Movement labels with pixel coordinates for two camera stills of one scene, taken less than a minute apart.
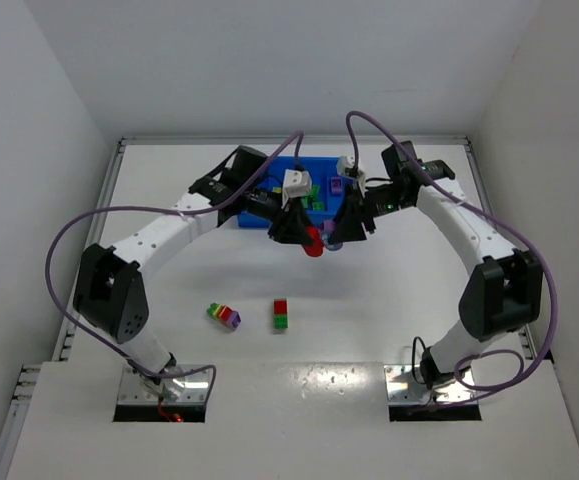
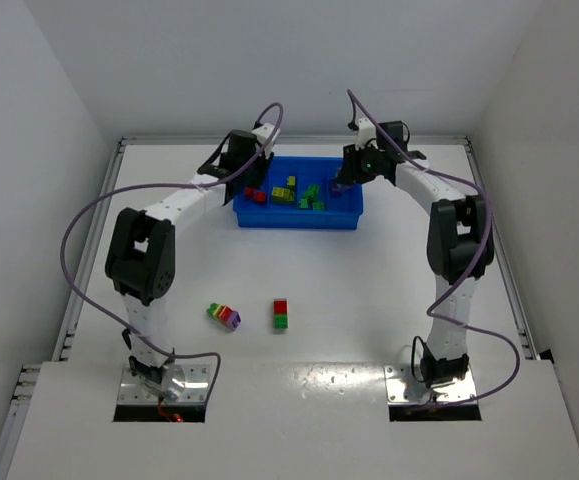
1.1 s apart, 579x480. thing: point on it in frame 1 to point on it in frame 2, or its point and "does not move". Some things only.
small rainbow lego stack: [225, 315] does not move
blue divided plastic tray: [324, 174] does not move
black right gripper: [350, 215] to [345, 174]
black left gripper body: [287, 216] to [251, 173]
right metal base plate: [402, 389] does not move
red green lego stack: [281, 313] does not move
